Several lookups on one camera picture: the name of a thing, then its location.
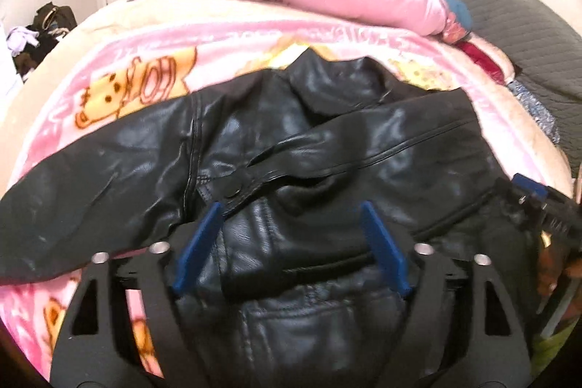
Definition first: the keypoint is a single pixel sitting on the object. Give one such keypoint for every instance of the pink printed blanket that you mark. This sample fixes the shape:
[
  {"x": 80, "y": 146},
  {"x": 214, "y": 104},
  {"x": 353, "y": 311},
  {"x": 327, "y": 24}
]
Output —
[{"x": 150, "y": 47}]

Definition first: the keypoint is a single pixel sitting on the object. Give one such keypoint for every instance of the red cloth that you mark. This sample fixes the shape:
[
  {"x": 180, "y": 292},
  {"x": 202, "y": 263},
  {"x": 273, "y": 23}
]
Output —
[{"x": 482, "y": 58}]

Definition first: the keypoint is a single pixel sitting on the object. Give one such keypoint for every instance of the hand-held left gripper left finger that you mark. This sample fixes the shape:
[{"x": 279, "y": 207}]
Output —
[{"x": 198, "y": 249}]

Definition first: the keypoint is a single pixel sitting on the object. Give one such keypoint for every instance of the blue cloth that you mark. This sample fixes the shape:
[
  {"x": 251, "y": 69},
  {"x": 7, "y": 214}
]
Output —
[{"x": 459, "y": 8}]

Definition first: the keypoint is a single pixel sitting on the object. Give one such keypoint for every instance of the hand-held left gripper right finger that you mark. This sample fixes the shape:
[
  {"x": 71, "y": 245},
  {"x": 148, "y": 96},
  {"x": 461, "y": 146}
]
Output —
[{"x": 386, "y": 249}]

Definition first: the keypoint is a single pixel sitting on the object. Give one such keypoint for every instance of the grey patterned cloth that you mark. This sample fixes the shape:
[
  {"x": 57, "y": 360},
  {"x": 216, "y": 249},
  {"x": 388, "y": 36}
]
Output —
[{"x": 534, "y": 110}]

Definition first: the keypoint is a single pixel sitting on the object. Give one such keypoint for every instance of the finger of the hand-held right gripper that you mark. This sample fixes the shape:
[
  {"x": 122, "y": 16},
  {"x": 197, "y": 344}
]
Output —
[{"x": 529, "y": 184}]

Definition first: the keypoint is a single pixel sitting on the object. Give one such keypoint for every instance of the lavender cloth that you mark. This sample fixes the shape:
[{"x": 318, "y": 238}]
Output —
[{"x": 20, "y": 39}]

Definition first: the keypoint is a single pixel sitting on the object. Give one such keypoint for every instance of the black leather jacket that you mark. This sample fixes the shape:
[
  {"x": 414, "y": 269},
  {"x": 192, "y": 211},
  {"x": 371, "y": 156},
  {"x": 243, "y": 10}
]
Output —
[{"x": 291, "y": 142}]

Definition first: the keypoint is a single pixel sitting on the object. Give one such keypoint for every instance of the pile of clothes and bag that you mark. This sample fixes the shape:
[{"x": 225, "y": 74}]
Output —
[{"x": 57, "y": 17}]

